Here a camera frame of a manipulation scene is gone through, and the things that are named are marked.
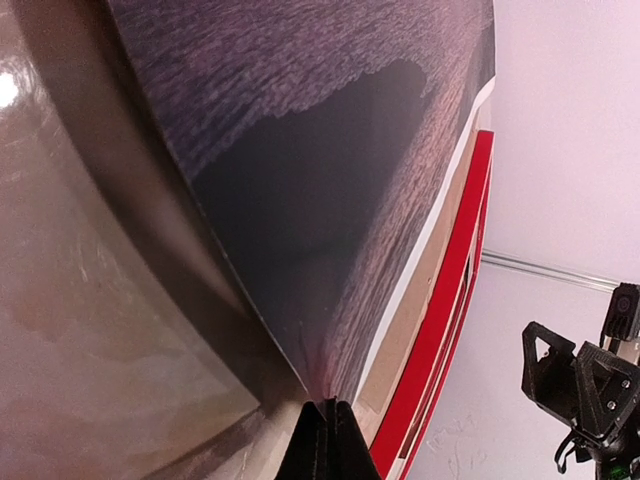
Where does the right aluminium post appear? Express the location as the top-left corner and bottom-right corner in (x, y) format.
(481, 250), (619, 292)

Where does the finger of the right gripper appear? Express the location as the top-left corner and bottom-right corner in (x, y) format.
(521, 321), (578, 420)
(575, 342), (639, 445)

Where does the brown backing board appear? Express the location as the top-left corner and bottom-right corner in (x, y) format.
(353, 107), (491, 445)

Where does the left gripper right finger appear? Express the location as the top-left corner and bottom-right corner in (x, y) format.
(327, 399), (381, 480)

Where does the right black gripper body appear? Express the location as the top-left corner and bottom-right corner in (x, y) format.
(552, 339), (640, 480)

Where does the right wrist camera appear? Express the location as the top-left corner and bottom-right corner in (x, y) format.
(601, 283), (639, 345)

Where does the red wooden picture frame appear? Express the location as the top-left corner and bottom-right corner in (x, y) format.
(370, 130), (495, 479)

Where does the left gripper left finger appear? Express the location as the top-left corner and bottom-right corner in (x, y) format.
(279, 402), (330, 480)

